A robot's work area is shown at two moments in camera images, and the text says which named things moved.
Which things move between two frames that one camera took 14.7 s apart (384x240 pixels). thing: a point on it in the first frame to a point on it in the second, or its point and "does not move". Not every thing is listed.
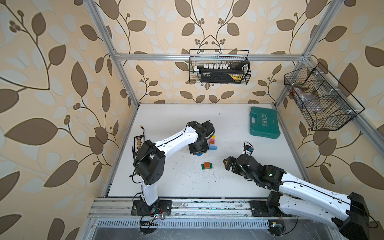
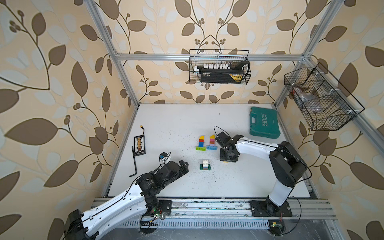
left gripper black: (194, 151) to (184, 168)
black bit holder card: (138, 141) does not move
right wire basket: (323, 103) does not move
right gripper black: (234, 168) to (232, 159)
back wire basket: (227, 66) does not move
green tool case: (264, 122) does not move
